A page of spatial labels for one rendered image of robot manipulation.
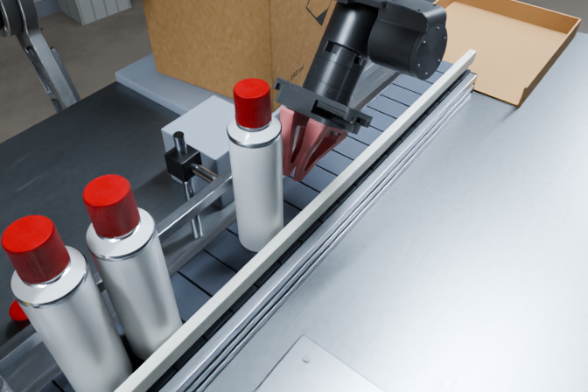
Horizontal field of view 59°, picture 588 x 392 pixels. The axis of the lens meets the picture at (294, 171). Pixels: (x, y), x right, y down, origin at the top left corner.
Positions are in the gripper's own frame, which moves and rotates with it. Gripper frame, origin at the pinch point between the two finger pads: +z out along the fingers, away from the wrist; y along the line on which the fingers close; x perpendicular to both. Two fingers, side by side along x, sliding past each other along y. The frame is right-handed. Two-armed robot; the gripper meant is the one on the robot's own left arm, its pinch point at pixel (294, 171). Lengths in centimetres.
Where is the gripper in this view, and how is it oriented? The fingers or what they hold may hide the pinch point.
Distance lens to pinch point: 59.7
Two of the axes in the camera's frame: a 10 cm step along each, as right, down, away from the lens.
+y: 7.9, 4.1, -4.6
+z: -3.8, 9.1, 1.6
